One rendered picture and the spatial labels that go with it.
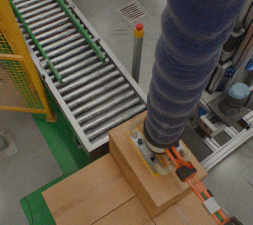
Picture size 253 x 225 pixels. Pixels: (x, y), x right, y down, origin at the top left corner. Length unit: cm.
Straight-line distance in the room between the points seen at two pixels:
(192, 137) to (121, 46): 153
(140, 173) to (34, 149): 147
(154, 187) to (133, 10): 283
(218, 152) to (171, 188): 108
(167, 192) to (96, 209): 61
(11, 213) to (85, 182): 90
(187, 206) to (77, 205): 82
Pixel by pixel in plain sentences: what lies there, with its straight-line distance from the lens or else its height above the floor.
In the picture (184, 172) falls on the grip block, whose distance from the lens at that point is 171.
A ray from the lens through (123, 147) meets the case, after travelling 200.
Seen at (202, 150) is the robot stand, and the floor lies 21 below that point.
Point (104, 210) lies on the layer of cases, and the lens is 229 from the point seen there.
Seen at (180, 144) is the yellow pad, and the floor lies 109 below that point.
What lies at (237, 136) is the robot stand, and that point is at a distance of 304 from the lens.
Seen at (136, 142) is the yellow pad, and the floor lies 108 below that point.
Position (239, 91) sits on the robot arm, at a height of 127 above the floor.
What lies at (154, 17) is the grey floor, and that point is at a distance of 414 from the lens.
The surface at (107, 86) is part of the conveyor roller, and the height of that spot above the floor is 55.
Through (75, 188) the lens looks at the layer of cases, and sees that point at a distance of 235.
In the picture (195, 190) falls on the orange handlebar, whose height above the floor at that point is 120.
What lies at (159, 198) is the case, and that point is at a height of 94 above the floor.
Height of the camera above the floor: 279
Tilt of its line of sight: 59 degrees down
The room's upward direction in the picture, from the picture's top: 2 degrees clockwise
